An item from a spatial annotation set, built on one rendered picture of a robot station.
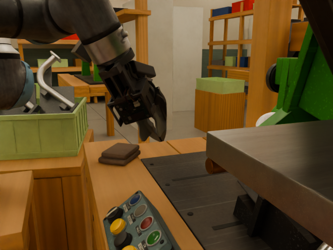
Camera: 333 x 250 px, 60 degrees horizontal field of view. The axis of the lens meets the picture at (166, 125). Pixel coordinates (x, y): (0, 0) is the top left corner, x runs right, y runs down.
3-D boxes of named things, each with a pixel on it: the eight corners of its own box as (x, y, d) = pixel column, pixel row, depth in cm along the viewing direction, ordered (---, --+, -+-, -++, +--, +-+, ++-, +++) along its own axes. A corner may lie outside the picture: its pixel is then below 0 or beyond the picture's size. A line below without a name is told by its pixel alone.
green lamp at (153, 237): (149, 249, 36) (149, 240, 36) (144, 239, 38) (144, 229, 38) (163, 246, 37) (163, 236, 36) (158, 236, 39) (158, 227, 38)
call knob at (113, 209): (110, 225, 45) (105, 221, 45) (108, 217, 48) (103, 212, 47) (124, 215, 45) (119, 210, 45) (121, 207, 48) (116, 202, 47)
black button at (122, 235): (119, 254, 39) (113, 248, 38) (116, 243, 41) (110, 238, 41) (133, 241, 39) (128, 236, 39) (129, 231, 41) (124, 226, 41)
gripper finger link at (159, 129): (159, 154, 60) (139, 119, 55) (162, 137, 65) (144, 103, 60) (173, 151, 59) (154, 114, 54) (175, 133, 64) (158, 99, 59)
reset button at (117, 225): (114, 238, 42) (109, 233, 42) (112, 229, 44) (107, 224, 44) (128, 227, 42) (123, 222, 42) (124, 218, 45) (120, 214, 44)
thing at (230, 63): (272, 114, 559) (284, -13, 503) (204, 96, 777) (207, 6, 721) (293, 112, 581) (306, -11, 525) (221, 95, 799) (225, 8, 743)
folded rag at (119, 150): (124, 166, 73) (124, 156, 72) (97, 162, 76) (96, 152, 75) (141, 154, 82) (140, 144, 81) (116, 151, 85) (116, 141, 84)
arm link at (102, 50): (90, 35, 54) (128, 19, 52) (102, 57, 56) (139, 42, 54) (76, 49, 48) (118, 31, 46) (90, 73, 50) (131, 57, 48)
